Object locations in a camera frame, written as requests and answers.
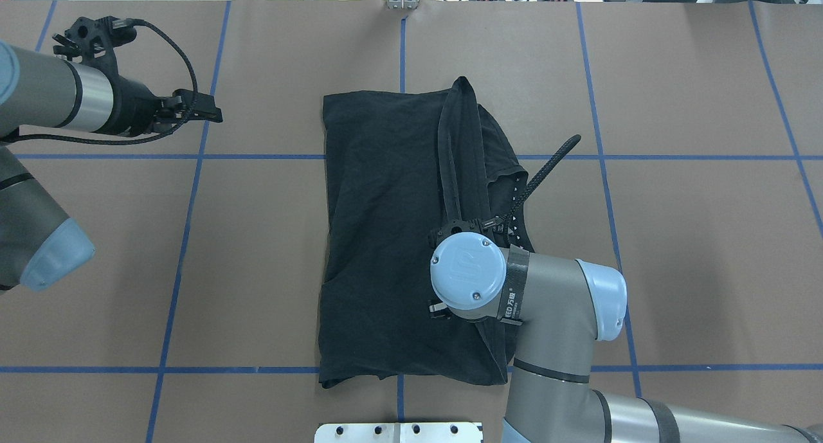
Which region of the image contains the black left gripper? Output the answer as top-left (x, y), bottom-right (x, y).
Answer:
top-left (52, 16), bottom-right (223, 138)

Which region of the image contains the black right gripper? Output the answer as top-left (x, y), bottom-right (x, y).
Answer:
top-left (428, 217), bottom-right (509, 248)

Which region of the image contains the black graphic t-shirt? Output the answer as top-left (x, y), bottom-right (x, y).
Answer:
top-left (318, 77), bottom-right (527, 388)

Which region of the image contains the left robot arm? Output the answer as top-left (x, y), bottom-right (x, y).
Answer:
top-left (1, 16), bottom-right (223, 293)

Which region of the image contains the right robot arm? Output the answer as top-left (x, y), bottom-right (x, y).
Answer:
top-left (430, 219), bottom-right (821, 442)

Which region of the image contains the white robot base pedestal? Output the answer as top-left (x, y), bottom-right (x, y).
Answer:
top-left (314, 420), bottom-right (484, 442)

